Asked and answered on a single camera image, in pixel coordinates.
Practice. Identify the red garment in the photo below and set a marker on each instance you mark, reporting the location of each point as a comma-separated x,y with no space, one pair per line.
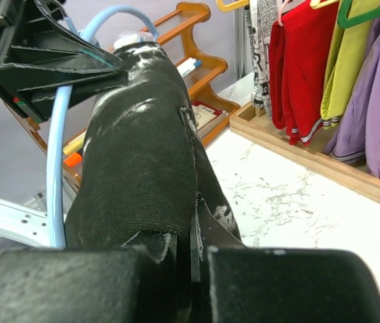
299,46

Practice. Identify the black white-stained trousers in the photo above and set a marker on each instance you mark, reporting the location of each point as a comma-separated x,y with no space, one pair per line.
144,165

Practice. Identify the clear plastic bag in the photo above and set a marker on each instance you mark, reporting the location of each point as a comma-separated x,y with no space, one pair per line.
127,38

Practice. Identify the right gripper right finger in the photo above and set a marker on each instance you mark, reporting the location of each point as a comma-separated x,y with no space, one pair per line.
234,283

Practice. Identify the white marker pens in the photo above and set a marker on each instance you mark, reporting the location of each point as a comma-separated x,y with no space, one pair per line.
188,66

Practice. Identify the newspaper print garment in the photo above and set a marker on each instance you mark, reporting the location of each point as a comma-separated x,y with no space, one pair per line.
259,17

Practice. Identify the wooden clothes rack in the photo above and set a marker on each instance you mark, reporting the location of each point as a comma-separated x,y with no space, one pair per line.
254,125

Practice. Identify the book on shelf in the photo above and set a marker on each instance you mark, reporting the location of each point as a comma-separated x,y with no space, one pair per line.
207,117

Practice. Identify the pink hanger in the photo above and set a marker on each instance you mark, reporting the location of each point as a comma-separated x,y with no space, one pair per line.
283,7

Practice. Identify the yellow-green garment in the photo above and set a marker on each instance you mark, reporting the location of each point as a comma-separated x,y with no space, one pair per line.
345,59

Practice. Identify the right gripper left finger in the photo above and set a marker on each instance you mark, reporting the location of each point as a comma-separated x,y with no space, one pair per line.
131,283

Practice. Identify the purple garment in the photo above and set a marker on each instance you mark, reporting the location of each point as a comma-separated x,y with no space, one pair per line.
359,132

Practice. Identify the light blue hanger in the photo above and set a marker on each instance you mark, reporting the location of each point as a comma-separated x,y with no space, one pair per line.
54,198

